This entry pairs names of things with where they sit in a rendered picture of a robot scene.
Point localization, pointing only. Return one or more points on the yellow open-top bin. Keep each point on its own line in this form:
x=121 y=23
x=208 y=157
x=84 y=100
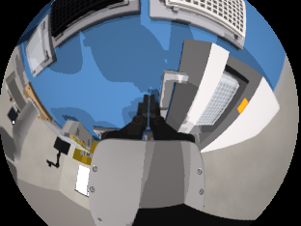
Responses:
x=83 y=156

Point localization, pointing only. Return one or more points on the blue bench mat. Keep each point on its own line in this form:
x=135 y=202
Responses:
x=102 y=72

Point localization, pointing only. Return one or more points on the dark blue open-top bin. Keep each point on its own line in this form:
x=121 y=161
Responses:
x=26 y=34

